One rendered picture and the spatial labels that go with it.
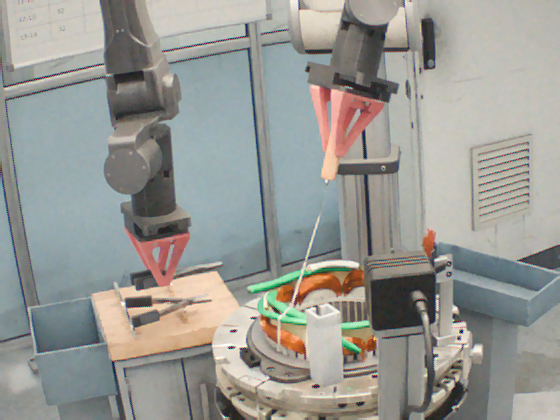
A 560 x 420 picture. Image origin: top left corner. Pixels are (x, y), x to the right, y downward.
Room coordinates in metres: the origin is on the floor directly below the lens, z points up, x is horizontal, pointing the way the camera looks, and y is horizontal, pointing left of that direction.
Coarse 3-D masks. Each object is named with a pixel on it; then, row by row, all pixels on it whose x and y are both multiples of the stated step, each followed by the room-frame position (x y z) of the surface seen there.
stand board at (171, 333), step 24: (120, 288) 1.33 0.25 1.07; (192, 288) 1.31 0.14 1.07; (216, 288) 1.31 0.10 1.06; (120, 312) 1.25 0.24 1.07; (144, 312) 1.24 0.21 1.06; (192, 312) 1.23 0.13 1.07; (216, 312) 1.22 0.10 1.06; (120, 336) 1.17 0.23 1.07; (144, 336) 1.16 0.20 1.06; (168, 336) 1.16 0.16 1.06; (192, 336) 1.17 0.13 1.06
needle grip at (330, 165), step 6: (342, 132) 1.07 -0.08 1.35; (330, 138) 1.08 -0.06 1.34; (342, 138) 1.07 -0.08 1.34; (330, 144) 1.07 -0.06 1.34; (330, 150) 1.07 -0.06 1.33; (330, 156) 1.07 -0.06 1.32; (336, 156) 1.07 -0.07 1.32; (324, 162) 1.07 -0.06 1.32; (330, 162) 1.07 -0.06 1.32; (336, 162) 1.07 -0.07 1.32; (324, 168) 1.07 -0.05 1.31; (330, 168) 1.06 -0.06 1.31; (336, 168) 1.07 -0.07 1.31; (324, 174) 1.07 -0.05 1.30; (330, 174) 1.06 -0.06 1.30
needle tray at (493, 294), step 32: (480, 256) 1.35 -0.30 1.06; (480, 288) 1.23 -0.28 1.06; (512, 288) 1.29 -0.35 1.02; (544, 288) 1.19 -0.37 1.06; (480, 320) 1.24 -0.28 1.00; (512, 320) 1.18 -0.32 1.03; (512, 352) 1.27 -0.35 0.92; (480, 384) 1.24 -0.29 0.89; (512, 384) 1.27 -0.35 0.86; (480, 416) 1.24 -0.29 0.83
